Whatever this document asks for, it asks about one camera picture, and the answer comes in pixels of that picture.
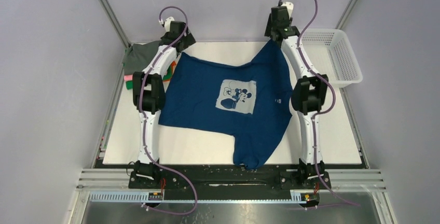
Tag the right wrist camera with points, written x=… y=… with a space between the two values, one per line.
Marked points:
x=289 y=6

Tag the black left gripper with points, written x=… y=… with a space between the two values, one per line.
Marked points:
x=187 y=40

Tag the white perforated plastic basket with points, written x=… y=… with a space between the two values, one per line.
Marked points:
x=331 y=53

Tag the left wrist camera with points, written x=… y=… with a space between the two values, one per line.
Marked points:
x=166 y=24

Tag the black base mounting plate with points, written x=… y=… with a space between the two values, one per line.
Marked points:
x=214 y=182

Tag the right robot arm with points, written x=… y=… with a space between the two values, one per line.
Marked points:
x=309 y=92

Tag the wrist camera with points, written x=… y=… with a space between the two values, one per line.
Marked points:
x=166 y=24
x=289 y=6

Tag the blue t-shirt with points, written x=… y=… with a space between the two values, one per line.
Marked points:
x=250 y=102

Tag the orange folded t-shirt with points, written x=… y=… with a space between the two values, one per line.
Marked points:
x=169 y=72

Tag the pink folded t-shirt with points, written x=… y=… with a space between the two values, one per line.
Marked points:
x=128 y=77

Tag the grey folded t-shirt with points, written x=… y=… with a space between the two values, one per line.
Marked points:
x=138 y=56

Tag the green folded t-shirt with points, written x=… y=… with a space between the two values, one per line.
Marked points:
x=129 y=85

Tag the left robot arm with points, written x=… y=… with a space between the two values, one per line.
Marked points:
x=149 y=97

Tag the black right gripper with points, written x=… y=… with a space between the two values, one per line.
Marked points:
x=267 y=31

